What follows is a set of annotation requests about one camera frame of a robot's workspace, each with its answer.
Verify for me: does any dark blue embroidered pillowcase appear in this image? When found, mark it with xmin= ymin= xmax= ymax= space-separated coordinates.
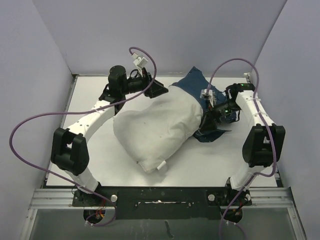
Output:
xmin=172 ymin=66 xmax=240 ymax=143

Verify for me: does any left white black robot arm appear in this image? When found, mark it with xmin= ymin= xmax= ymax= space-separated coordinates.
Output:
xmin=50 ymin=65 xmax=169 ymax=206

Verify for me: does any white pillow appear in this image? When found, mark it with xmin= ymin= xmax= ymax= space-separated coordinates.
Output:
xmin=113 ymin=85 xmax=203 ymax=174

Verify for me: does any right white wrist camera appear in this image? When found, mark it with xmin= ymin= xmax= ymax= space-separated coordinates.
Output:
xmin=200 ymin=89 xmax=217 ymax=107

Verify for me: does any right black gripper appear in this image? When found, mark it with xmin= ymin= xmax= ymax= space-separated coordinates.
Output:
xmin=199 ymin=99 xmax=241 ymax=132

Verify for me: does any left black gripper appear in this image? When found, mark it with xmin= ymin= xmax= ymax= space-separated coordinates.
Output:
xmin=120 ymin=67 xmax=168 ymax=98

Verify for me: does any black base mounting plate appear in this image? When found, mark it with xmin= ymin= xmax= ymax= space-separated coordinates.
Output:
xmin=72 ymin=186 xmax=252 ymax=223

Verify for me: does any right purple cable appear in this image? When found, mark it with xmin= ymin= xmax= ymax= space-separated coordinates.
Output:
xmin=208 ymin=57 xmax=278 ymax=240

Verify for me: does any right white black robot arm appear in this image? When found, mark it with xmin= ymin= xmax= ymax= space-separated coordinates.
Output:
xmin=196 ymin=83 xmax=286 ymax=205

